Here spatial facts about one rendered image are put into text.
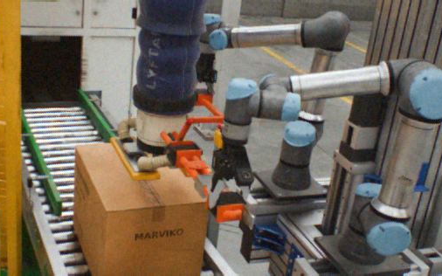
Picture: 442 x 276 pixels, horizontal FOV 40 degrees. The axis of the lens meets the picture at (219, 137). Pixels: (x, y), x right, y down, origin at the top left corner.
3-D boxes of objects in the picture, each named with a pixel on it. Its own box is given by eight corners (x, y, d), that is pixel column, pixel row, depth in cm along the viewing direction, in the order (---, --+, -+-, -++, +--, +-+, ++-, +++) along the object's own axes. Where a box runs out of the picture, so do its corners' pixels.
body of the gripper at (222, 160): (234, 168, 170) (240, 128, 166) (246, 182, 163) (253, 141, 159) (210, 169, 168) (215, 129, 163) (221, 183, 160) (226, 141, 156)
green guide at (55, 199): (-2, 102, 409) (-2, 90, 406) (14, 102, 413) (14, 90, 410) (39, 218, 277) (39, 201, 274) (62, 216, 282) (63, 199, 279)
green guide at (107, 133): (77, 100, 432) (77, 88, 429) (91, 100, 437) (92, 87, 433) (149, 206, 301) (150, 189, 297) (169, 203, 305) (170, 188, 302)
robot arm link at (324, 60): (283, 148, 236) (315, 10, 215) (293, 135, 249) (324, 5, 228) (313, 156, 232) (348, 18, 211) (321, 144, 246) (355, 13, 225)
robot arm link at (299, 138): (275, 160, 225) (280, 126, 220) (285, 148, 237) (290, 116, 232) (306, 168, 222) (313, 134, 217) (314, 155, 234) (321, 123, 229)
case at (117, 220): (72, 224, 278) (74, 144, 263) (155, 215, 294) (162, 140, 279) (101, 303, 228) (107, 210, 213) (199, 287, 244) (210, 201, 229)
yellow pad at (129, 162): (109, 141, 230) (110, 129, 228) (134, 140, 234) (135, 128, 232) (132, 181, 202) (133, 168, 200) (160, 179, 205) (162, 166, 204)
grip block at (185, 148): (165, 157, 198) (167, 141, 196) (193, 155, 202) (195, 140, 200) (173, 169, 191) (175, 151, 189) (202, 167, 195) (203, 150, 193)
